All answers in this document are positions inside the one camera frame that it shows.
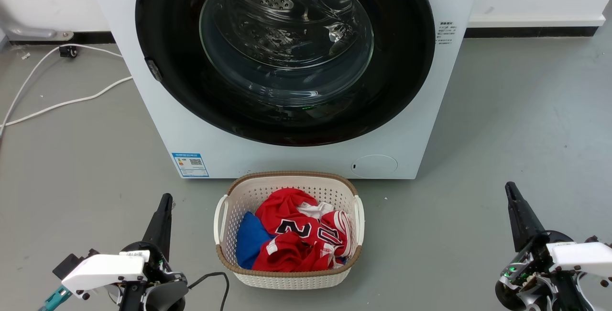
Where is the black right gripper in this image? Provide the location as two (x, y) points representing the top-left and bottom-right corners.
(495, 181), (587, 311)

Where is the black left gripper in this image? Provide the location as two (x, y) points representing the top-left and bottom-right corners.
(120, 193), (189, 311)

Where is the black round glass washer door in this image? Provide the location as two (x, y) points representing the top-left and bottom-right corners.
(135, 0), (436, 147)

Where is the white front-load washing machine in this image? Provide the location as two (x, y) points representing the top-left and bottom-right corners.
(84, 0), (486, 180)

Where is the blue energy label sticker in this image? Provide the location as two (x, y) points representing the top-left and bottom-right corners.
(172, 153), (210, 178)

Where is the blue cloth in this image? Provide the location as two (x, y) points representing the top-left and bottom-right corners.
(236, 211), (276, 270)

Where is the teal connector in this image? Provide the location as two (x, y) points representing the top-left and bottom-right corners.
(38, 285), (73, 311)

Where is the red basketball jersey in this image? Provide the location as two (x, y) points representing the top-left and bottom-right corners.
(252, 188), (353, 272)

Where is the white woven-rim laundry basket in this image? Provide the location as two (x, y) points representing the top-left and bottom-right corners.
(214, 171), (365, 290)

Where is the round white filter cover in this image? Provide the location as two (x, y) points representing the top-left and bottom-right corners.
(351, 154), (399, 178)

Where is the white cloth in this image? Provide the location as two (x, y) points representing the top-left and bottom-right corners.
(296, 201), (335, 219)

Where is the black text warning label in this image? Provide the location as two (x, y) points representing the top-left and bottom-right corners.
(436, 21), (459, 45)

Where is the steel washer drum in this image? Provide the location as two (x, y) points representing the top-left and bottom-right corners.
(210, 0), (369, 96)

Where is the white floor cable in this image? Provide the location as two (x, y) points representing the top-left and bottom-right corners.
(0, 44), (123, 132)
(0, 76), (134, 128)

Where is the grey metal bracket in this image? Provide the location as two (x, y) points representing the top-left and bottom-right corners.
(0, 12), (75, 44)

